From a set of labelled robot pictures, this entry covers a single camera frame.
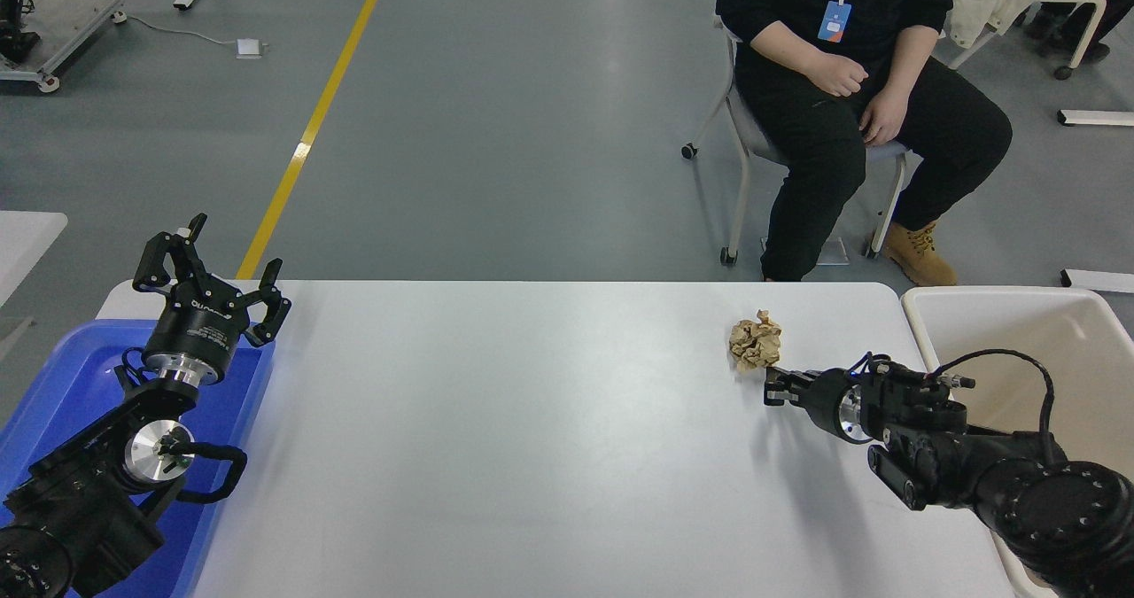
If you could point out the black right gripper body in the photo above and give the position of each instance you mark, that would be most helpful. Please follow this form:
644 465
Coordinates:
826 401

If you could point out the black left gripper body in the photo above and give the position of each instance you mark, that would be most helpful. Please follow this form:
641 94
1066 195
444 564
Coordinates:
199 328

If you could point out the tan paper ball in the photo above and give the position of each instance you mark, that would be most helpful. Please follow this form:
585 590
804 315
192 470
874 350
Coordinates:
756 341

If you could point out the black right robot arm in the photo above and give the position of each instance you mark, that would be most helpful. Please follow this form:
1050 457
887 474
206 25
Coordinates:
1063 509

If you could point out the person's left forearm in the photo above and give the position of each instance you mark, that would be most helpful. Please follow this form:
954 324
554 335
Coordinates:
911 65

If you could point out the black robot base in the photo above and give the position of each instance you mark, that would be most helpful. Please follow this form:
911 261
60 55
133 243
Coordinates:
13 40

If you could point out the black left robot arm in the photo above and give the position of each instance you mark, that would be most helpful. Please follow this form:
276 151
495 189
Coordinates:
80 500

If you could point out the person's right forearm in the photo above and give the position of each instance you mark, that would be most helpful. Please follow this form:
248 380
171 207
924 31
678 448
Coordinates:
788 47

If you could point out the person's left hand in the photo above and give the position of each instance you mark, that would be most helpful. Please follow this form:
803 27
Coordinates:
884 120

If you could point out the person's right hand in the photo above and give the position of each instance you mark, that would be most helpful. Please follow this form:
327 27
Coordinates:
842 73

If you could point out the silver foot pedal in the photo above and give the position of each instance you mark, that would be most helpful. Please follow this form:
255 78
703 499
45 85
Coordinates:
836 251

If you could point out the white side table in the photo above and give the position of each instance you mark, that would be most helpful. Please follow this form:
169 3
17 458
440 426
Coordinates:
22 244

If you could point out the blue plastic tray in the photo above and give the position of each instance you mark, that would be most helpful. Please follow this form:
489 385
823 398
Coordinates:
71 376

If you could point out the person's left tan boot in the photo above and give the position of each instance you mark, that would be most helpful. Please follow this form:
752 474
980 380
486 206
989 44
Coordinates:
921 257

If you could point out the large pale plastic bin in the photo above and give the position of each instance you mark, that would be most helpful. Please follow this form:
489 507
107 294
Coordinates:
992 332

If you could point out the person in black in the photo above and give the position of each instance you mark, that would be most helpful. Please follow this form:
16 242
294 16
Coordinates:
815 164

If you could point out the white power adapter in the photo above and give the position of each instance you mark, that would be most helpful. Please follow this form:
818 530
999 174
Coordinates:
249 48

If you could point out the grey wheeled chair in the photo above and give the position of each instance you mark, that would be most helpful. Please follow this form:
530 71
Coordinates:
753 137

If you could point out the grey wheeled platform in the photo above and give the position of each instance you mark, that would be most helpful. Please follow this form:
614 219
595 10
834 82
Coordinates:
62 22

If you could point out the white floor bar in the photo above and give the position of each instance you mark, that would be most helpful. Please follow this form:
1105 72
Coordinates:
1099 282
1099 118

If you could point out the blue id badge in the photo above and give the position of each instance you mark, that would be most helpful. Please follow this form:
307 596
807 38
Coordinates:
834 22

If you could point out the person with dark shoes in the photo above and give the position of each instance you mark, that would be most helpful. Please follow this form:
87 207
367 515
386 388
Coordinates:
1107 13

